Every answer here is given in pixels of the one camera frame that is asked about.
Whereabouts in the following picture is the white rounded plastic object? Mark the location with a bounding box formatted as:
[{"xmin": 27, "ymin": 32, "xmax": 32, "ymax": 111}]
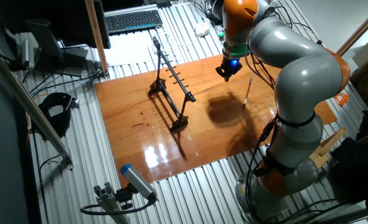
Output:
[{"xmin": 195, "ymin": 22, "xmax": 210, "ymax": 37}]

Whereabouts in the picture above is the pale wooden block stand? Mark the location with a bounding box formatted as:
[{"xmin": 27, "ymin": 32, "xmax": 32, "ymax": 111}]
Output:
[{"xmin": 308, "ymin": 126, "xmax": 348, "ymax": 170}]

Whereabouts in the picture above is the light wooden frame beam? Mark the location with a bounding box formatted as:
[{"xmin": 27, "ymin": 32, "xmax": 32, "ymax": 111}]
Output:
[
  {"xmin": 84, "ymin": 0, "xmax": 110, "ymax": 78},
  {"xmin": 336, "ymin": 2, "xmax": 368, "ymax": 57}
]

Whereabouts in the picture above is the silver camera with blue cap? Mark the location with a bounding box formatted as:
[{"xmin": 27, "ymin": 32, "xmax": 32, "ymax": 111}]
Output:
[{"xmin": 120, "ymin": 164, "xmax": 158, "ymax": 203}]

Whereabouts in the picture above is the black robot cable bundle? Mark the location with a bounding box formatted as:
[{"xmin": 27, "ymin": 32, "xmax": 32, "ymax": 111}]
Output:
[{"xmin": 244, "ymin": 6, "xmax": 324, "ymax": 223}]

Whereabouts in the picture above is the aluminium profile post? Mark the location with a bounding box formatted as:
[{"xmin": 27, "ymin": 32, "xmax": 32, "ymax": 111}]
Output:
[{"xmin": 93, "ymin": 182, "xmax": 130, "ymax": 224}]

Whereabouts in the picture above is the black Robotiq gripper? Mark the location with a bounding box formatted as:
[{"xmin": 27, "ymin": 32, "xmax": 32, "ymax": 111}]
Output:
[{"xmin": 215, "ymin": 57, "xmax": 243, "ymax": 83}]

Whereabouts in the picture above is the grey metal rail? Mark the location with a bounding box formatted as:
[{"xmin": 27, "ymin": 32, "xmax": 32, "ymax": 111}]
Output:
[{"xmin": 0, "ymin": 43, "xmax": 75, "ymax": 170}]

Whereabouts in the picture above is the thin brown calligraphy brush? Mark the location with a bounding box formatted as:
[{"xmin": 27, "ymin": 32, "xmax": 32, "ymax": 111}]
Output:
[{"xmin": 242, "ymin": 73, "xmax": 254, "ymax": 111}]

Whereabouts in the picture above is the white paper sheet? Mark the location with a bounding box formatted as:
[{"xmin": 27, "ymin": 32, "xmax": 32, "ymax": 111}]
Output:
[{"xmin": 104, "ymin": 30, "xmax": 159, "ymax": 67}]

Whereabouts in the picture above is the black computer monitor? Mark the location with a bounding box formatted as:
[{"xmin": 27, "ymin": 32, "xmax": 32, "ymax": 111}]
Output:
[{"xmin": 15, "ymin": 0, "xmax": 111, "ymax": 77}]

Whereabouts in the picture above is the thin white cable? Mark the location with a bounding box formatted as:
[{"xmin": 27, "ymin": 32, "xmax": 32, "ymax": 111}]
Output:
[{"xmin": 148, "ymin": 26, "xmax": 200, "ymax": 63}]

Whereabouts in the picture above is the black computer keyboard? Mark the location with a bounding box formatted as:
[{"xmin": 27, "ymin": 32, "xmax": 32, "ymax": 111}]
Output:
[{"xmin": 104, "ymin": 9, "xmax": 164, "ymax": 35}]

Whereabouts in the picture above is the glossy brown wooden board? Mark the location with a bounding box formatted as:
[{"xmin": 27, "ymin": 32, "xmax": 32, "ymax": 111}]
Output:
[{"xmin": 93, "ymin": 53, "xmax": 339, "ymax": 187}]

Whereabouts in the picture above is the black round fan device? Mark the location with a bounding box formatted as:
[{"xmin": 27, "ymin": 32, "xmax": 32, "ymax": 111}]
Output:
[{"xmin": 204, "ymin": 0, "xmax": 225, "ymax": 26}]

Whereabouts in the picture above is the silver cylindrical camera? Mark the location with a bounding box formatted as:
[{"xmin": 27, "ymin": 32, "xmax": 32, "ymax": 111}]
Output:
[{"xmin": 21, "ymin": 39, "xmax": 35, "ymax": 70}]

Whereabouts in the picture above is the black ornate pen rack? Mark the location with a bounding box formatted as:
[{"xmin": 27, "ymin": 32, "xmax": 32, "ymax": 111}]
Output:
[{"xmin": 148, "ymin": 36, "xmax": 197, "ymax": 132}]

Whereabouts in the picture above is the black camera cable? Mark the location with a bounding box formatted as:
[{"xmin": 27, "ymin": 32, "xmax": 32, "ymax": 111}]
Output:
[{"xmin": 80, "ymin": 198, "xmax": 156, "ymax": 216}]

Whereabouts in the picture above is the orange green toy shovel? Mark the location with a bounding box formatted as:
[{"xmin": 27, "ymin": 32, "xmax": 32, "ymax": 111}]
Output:
[{"xmin": 334, "ymin": 92, "xmax": 349, "ymax": 106}]

